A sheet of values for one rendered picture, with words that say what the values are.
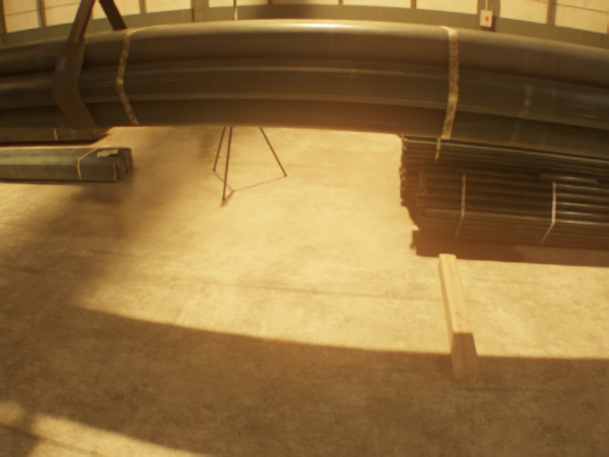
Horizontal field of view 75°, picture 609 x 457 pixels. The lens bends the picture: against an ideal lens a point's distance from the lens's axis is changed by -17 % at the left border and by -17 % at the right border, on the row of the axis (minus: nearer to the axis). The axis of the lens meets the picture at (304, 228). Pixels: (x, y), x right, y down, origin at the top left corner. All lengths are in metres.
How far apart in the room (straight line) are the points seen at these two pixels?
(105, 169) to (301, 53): 2.97
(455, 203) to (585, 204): 0.96
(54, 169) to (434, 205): 3.50
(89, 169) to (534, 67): 3.82
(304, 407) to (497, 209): 1.81
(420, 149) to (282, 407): 1.83
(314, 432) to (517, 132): 1.41
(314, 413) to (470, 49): 1.55
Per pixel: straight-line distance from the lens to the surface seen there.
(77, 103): 2.14
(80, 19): 2.26
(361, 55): 1.76
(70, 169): 4.68
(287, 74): 1.71
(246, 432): 1.93
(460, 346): 2.23
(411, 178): 3.56
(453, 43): 1.76
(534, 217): 3.20
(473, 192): 3.09
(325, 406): 2.02
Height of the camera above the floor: 1.53
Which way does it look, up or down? 28 degrees down
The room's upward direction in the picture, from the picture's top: straight up
